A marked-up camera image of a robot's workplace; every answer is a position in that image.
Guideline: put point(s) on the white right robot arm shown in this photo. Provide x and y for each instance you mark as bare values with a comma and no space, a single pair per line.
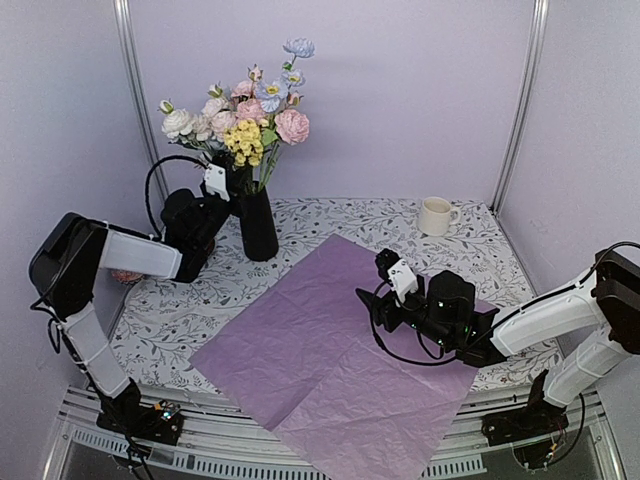
443,309

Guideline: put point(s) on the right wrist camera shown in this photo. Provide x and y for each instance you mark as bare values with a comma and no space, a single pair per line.
396,272

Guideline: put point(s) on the pink rose flower stem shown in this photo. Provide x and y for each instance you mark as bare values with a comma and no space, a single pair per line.
241,98

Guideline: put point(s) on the blue poppy flower stem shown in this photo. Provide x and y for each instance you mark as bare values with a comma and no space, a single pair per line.
276,95

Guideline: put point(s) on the yellow small flower sprig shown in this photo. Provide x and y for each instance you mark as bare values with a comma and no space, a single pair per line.
244,141

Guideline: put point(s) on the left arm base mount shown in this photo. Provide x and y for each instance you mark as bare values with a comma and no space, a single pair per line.
126,415

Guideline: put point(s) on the black tapered vase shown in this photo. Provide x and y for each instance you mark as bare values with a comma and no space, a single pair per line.
257,226

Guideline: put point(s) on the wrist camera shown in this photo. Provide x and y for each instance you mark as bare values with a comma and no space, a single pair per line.
396,272
216,176

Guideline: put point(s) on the purple pink wrapping paper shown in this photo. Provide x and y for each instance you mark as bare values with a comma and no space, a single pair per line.
307,340

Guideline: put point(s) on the white rose flower stem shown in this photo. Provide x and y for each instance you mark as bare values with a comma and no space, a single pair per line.
184,128

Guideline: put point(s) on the aluminium frame post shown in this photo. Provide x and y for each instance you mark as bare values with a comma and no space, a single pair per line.
532,61
125,31

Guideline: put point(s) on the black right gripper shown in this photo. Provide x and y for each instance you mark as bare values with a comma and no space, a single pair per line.
383,311

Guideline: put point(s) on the left aluminium frame post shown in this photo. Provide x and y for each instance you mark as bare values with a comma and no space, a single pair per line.
125,31

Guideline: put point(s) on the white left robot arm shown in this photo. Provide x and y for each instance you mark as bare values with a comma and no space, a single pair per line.
65,267

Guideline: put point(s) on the floral patterned tablecloth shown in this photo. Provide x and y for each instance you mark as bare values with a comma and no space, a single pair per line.
164,323

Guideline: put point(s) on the aluminium front rail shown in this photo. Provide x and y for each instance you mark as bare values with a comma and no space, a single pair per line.
219,441

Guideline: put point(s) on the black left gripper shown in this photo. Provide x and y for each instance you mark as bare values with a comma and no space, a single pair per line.
235,186

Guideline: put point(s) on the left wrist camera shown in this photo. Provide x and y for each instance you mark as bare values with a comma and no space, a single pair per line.
216,176

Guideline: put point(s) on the right aluminium frame post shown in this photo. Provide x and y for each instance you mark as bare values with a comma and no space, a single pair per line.
532,61

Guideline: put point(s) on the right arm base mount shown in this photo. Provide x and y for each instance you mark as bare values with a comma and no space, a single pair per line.
536,418

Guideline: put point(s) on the cream ceramic mug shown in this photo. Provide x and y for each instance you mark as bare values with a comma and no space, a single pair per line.
436,216

